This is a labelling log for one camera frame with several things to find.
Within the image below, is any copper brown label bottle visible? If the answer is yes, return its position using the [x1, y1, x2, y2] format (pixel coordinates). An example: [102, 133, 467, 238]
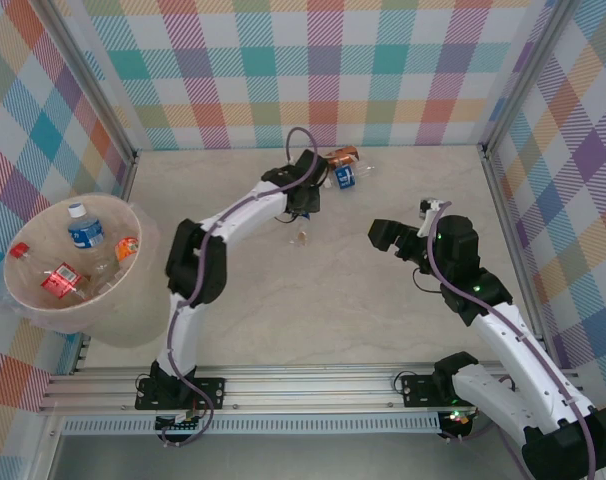
[325, 144, 360, 171]

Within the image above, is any blue label white cap bottle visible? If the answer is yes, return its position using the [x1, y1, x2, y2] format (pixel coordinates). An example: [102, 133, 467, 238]
[66, 201, 107, 250]

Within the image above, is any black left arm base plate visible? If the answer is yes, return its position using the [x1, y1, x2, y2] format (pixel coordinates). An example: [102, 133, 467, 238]
[134, 374, 228, 411]

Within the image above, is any red label red cap bottle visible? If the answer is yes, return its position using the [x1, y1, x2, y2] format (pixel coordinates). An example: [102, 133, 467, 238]
[8, 242, 92, 301]

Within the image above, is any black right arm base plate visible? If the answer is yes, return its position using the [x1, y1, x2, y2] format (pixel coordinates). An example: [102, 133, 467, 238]
[399, 374, 495, 409]

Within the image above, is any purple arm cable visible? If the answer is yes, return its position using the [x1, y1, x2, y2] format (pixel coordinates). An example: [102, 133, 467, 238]
[157, 127, 320, 447]
[426, 200, 597, 480]

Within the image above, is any clear bottle square blue label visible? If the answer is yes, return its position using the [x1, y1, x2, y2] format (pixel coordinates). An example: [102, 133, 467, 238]
[327, 162, 378, 191]

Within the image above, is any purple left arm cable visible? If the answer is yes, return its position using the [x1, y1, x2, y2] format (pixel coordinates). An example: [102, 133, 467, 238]
[157, 127, 320, 447]

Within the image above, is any round beige bin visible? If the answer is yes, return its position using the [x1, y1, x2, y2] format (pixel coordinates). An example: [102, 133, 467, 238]
[1, 192, 170, 349]

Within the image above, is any orange label orange cap bottle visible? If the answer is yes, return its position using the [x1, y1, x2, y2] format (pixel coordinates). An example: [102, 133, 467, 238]
[113, 236, 140, 262]

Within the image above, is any aluminium mounting rail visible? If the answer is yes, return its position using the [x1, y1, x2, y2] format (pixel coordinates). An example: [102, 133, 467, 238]
[37, 363, 590, 414]

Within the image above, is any white slotted cable duct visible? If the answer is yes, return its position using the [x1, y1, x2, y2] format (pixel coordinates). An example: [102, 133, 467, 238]
[62, 412, 442, 436]

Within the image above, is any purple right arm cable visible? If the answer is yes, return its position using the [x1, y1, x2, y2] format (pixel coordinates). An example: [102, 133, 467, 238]
[426, 200, 597, 480]

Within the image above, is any thin black right gripper cable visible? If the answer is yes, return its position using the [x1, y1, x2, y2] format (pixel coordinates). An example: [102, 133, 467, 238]
[412, 267, 437, 297]

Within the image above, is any clear plastic bin liner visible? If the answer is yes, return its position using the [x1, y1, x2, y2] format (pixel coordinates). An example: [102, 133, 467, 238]
[0, 269, 84, 334]

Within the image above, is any aluminium corner post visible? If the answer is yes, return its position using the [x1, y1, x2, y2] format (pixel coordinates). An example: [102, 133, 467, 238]
[482, 0, 582, 151]
[45, 0, 139, 156]

